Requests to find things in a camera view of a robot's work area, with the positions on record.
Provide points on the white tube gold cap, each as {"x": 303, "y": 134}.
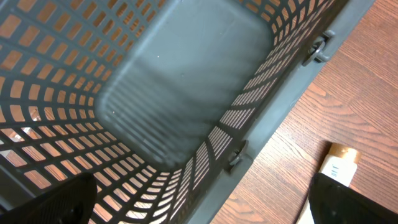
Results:
{"x": 341, "y": 163}

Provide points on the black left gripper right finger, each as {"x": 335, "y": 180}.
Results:
{"x": 332, "y": 202}

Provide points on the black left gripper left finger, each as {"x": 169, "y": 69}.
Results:
{"x": 70, "y": 202}

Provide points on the dark grey plastic basket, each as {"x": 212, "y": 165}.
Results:
{"x": 166, "y": 103}

